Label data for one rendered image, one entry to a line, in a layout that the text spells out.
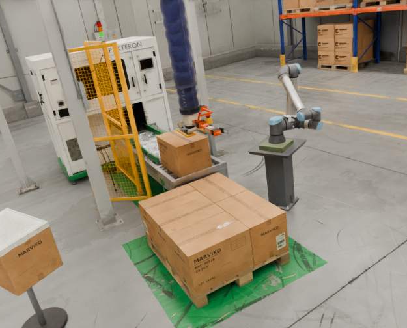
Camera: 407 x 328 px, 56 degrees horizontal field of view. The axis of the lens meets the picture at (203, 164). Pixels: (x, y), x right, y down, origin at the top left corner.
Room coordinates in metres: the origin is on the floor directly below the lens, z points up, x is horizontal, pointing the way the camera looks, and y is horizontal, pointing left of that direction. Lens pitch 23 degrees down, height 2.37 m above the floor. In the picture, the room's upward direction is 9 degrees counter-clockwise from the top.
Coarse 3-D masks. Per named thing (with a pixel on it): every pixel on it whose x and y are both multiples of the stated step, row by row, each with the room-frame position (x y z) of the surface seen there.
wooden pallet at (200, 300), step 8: (152, 248) 3.47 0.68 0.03; (160, 256) 3.31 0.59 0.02; (272, 256) 2.85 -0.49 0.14; (280, 256) 2.88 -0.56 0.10; (288, 256) 2.93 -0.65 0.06; (168, 264) 3.04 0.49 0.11; (264, 264) 2.81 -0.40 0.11; (176, 272) 2.86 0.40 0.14; (248, 272) 2.73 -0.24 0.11; (176, 280) 2.90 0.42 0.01; (232, 280) 2.66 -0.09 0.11; (240, 280) 2.70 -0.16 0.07; (248, 280) 2.73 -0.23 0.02; (184, 288) 2.77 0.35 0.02; (216, 288) 2.59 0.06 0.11; (192, 296) 2.58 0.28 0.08; (200, 296) 2.53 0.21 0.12; (200, 304) 2.52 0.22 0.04
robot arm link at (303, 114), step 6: (282, 66) 3.95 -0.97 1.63; (282, 72) 3.87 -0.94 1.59; (288, 72) 3.90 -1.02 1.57; (282, 78) 3.85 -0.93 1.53; (288, 78) 3.83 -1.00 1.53; (288, 84) 3.77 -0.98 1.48; (288, 90) 3.73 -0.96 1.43; (294, 90) 3.71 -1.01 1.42; (294, 96) 3.65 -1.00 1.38; (294, 102) 3.62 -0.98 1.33; (300, 102) 3.60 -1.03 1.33; (300, 108) 3.55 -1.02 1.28; (300, 114) 3.49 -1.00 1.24; (306, 114) 3.49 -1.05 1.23; (312, 114) 3.50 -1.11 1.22; (300, 120) 3.49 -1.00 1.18
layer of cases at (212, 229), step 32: (192, 192) 3.62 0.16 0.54; (224, 192) 3.50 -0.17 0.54; (160, 224) 3.08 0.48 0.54; (192, 224) 2.98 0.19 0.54; (224, 224) 2.90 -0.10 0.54; (256, 224) 2.81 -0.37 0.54; (192, 256) 2.53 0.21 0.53; (224, 256) 2.65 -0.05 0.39; (256, 256) 2.78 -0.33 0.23; (192, 288) 2.55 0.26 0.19
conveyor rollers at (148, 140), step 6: (144, 132) 6.04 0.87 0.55; (150, 132) 5.98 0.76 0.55; (132, 138) 5.84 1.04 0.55; (144, 138) 5.73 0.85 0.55; (150, 138) 5.68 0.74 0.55; (144, 144) 5.44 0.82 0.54; (150, 144) 5.39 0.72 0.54; (156, 144) 5.33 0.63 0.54; (150, 150) 5.11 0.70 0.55; (156, 150) 5.13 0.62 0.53; (162, 168) 4.40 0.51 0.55; (174, 174) 4.16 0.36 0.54
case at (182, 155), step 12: (168, 132) 4.54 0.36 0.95; (168, 144) 4.16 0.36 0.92; (180, 144) 4.02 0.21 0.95; (192, 144) 4.03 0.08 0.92; (204, 144) 4.10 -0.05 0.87; (168, 156) 4.23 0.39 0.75; (180, 156) 3.96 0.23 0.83; (192, 156) 4.02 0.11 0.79; (204, 156) 4.09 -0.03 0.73; (168, 168) 4.31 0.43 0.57; (180, 168) 3.95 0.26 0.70; (192, 168) 4.01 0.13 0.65; (204, 168) 4.08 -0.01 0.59
